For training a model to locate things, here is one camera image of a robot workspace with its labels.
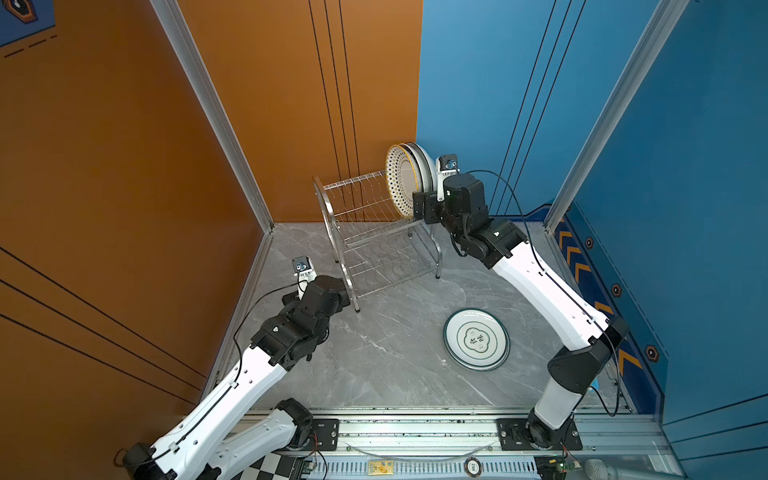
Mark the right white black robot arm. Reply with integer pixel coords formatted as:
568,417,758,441
411,172,629,449

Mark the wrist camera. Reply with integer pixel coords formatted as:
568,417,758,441
292,256,317,299
435,154,459,202

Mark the chrome wire dish rack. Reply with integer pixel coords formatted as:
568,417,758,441
313,170,443,311

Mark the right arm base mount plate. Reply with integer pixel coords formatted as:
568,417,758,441
496,418,583,451

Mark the orange rim patterned plate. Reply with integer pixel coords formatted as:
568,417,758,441
401,143,433,192

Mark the aluminium front rail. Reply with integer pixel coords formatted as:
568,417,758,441
272,409,685,479

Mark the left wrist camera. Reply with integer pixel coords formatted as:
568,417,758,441
292,256,317,299

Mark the grey microphone at rail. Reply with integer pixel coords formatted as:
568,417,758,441
582,459,685,480

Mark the black white checkerboard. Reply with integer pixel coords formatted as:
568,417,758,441
235,453,304,480

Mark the large white plate black rim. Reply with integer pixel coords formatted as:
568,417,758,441
407,142,436,192

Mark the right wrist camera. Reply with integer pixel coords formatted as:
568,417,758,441
435,154,459,202

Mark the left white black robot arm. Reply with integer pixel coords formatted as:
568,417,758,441
120,275,350,479

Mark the yellow rim dotted plate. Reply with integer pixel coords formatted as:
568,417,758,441
385,144,421,218

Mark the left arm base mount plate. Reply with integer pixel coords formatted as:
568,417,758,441
294,418,340,452

